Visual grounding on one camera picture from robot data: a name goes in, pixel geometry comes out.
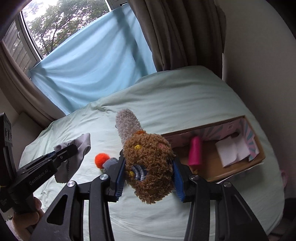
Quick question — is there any grey microfiber cloth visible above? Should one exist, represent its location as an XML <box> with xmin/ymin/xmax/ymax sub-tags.
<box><xmin>54</xmin><ymin>133</ymin><xmax>91</xmax><ymax>183</ymax></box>

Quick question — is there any orange fluffy pompom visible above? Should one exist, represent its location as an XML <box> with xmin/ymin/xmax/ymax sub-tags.
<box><xmin>94</xmin><ymin>153</ymin><xmax>110</xmax><ymax>169</ymax></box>

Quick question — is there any white paper towel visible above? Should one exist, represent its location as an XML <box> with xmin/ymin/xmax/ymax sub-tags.
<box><xmin>215</xmin><ymin>134</ymin><xmax>250</xmax><ymax>168</ymax></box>

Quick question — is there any pink leather pouch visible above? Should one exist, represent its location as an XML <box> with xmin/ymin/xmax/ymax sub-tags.
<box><xmin>188</xmin><ymin>136</ymin><xmax>202</xmax><ymax>170</ymax></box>

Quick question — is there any brown curly plush toy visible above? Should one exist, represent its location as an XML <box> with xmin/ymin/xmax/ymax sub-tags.
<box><xmin>115</xmin><ymin>109</ymin><xmax>175</xmax><ymax>204</ymax></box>

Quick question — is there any grey fluffy sock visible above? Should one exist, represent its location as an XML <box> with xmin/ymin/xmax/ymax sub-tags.
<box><xmin>102</xmin><ymin>158</ymin><xmax>118</xmax><ymax>173</ymax></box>

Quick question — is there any person's left hand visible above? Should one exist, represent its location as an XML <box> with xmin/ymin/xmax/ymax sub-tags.
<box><xmin>12</xmin><ymin>197</ymin><xmax>44</xmax><ymax>240</ymax></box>

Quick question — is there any beige headboard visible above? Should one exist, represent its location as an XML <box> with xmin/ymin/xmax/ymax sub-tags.
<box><xmin>10</xmin><ymin>112</ymin><xmax>45</xmax><ymax>167</ymax></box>

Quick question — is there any open cardboard box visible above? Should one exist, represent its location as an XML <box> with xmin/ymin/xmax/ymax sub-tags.
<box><xmin>163</xmin><ymin>116</ymin><xmax>265</xmax><ymax>182</ymax></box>

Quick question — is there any brown left curtain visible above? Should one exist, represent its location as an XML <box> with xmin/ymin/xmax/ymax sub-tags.
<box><xmin>1</xmin><ymin>41</ymin><xmax>65</xmax><ymax>127</ymax></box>

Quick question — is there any brown curtain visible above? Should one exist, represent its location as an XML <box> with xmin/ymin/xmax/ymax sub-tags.
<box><xmin>128</xmin><ymin>0</ymin><xmax>226</xmax><ymax>77</ymax></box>
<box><xmin>1</xmin><ymin>41</ymin><xmax>65</xmax><ymax>127</ymax></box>

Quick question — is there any light blue hanging cloth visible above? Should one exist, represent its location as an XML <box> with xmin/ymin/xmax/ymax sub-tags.
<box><xmin>30</xmin><ymin>4</ymin><xmax>156</xmax><ymax>114</ymax></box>

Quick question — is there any light green bed sheet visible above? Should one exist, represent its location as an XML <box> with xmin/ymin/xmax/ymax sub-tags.
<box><xmin>20</xmin><ymin>66</ymin><xmax>285</xmax><ymax>240</ymax></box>

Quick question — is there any brown right curtain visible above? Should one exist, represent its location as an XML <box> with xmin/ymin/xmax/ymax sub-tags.
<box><xmin>128</xmin><ymin>0</ymin><xmax>226</xmax><ymax>77</ymax></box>

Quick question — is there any window with white frame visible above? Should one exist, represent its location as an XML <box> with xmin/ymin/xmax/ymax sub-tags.
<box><xmin>3</xmin><ymin>0</ymin><xmax>127</xmax><ymax>74</ymax></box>

